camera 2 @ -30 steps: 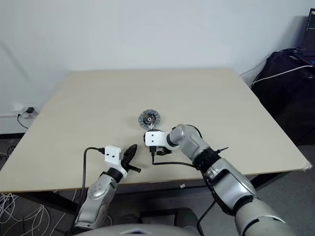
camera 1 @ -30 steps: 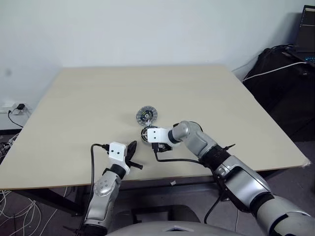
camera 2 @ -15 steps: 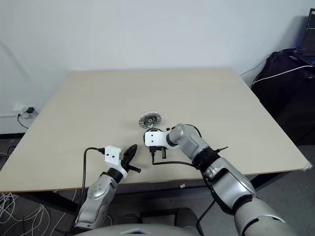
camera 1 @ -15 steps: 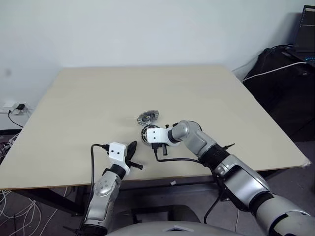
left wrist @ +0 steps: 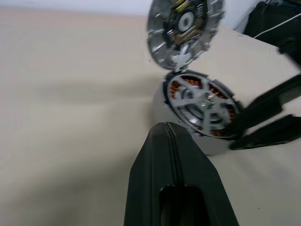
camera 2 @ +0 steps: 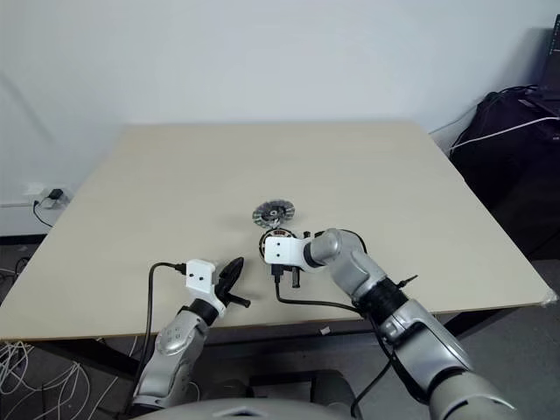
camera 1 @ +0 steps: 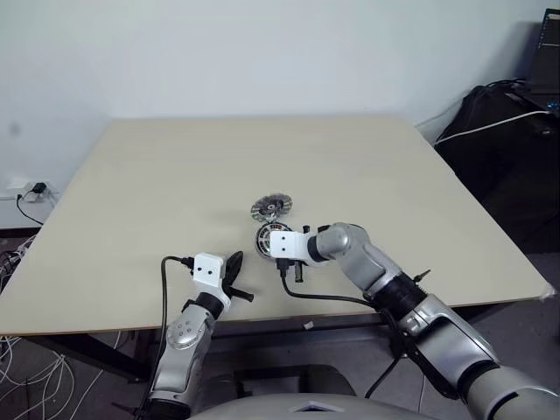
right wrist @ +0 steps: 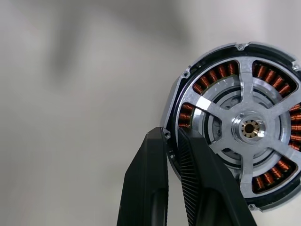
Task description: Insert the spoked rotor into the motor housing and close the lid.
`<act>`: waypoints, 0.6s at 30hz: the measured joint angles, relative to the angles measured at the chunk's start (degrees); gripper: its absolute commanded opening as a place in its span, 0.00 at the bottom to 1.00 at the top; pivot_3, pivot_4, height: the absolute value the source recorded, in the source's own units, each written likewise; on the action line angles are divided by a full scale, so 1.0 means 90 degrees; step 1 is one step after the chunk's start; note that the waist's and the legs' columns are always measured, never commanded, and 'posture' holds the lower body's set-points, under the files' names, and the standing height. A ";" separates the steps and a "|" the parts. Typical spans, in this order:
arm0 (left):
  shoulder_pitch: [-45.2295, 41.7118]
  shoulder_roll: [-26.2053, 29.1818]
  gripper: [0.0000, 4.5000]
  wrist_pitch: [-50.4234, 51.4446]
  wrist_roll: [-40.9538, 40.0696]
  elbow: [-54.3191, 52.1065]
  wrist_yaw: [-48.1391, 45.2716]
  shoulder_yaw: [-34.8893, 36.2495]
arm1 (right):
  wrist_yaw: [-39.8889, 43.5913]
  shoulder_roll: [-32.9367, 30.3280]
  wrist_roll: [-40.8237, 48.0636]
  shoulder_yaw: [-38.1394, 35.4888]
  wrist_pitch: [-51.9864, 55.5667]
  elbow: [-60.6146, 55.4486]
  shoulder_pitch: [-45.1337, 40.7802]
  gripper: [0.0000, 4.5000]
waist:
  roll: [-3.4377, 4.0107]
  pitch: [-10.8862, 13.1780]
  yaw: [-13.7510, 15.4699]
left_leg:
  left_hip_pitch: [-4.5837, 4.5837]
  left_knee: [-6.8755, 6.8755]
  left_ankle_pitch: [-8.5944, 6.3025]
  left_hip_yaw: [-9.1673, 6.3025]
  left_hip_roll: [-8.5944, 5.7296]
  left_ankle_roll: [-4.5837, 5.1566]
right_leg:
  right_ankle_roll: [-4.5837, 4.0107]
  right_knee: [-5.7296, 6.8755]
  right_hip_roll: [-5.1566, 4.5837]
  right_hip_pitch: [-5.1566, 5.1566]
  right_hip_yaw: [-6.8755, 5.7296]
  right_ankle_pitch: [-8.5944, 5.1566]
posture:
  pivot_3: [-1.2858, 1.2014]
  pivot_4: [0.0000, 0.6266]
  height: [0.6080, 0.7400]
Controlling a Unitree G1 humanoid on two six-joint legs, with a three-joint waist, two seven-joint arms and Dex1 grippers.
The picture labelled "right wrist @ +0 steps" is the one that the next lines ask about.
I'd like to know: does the copper coil motor stator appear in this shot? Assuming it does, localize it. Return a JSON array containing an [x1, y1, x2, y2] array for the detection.
[[159, 41, 301, 213]]

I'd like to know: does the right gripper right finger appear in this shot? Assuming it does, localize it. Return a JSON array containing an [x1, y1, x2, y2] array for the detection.
[[177, 128, 257, 226]]

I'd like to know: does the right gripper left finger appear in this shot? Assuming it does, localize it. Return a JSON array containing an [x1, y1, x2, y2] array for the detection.
[[117, 126, 171, 226]]

